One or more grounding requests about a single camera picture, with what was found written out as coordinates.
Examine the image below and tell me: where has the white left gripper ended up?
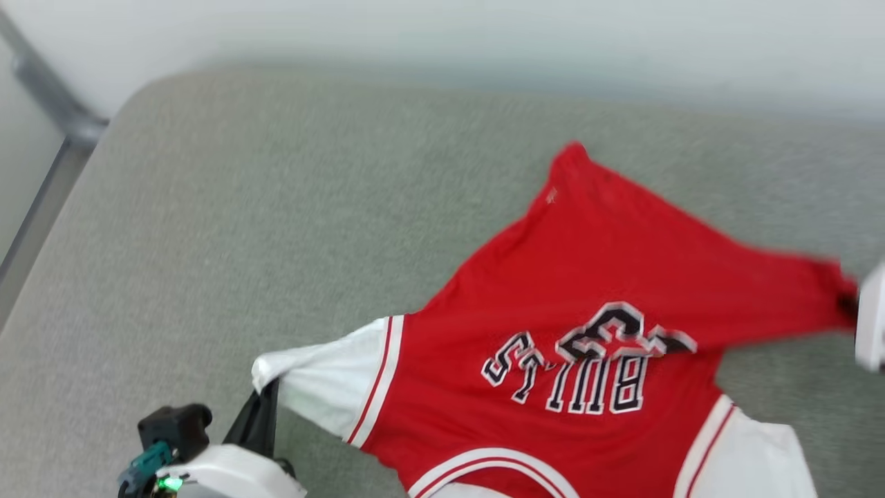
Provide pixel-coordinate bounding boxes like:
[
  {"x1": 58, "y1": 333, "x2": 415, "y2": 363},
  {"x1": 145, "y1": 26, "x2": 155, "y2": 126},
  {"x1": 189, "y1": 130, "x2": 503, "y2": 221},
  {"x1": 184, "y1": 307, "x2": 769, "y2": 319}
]
[{"x1": 158, "y1": 378, "x2": 306, "y2": 498}]

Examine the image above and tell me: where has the red and white basketball jersey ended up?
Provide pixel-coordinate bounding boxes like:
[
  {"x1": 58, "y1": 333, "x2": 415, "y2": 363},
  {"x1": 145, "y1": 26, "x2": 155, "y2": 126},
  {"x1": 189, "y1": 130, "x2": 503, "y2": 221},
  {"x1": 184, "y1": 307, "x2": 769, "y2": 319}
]
[{"x1": 251, "y1": 142, "x2": 861, "y2": 498}]

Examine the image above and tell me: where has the teal left camera connector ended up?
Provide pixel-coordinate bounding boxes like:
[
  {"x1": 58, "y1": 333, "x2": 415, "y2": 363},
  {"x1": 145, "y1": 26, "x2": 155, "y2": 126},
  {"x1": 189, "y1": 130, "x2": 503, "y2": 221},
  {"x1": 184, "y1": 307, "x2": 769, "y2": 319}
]
[{"x1": 118, "y1": 441, "x2": 174, "y2": 496}]

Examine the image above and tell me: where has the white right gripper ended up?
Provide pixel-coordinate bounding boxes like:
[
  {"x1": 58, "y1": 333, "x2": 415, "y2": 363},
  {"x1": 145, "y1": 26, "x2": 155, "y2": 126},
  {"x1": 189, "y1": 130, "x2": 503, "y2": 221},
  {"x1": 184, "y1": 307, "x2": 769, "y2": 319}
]
[{"x1": 837, "y1": 261, "x2": 885, "y2": 374}]

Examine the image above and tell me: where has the grey metal frame bar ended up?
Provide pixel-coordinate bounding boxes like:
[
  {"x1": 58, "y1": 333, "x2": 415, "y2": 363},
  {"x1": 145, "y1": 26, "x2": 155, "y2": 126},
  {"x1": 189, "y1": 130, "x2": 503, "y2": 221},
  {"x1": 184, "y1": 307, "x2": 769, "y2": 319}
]
[{"x1": 0, "y1": 7, "x2": 110, "y2": 295}]

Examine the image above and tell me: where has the grey-green fabric sofa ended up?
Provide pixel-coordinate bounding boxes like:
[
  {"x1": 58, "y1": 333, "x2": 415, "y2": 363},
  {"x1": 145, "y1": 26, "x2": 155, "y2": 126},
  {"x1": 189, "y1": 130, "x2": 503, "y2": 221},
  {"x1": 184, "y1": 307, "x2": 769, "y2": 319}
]
[{"x1": 0, "y1": 62, "x2": 885, "y2": 498}]

